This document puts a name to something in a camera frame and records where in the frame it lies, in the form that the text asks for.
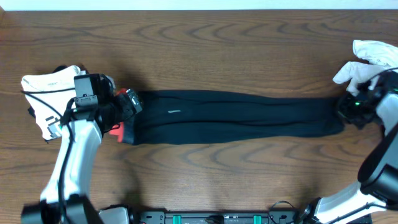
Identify black leggings red waistband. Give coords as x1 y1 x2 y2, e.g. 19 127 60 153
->
110 90 345 146

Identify white garment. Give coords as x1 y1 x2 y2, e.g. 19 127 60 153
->
333 40 397 96

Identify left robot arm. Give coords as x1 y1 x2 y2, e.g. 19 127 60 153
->
21 89 142 223

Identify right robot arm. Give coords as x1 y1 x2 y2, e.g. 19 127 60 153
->
303 91 397 223

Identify white folded pixel-print t-shirt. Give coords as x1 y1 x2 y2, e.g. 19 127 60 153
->
21 65 88 141

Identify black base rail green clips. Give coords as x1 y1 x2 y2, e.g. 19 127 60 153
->
138 211 373 224

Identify black looped base cable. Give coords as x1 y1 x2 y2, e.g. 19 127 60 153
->
267 200 299 224

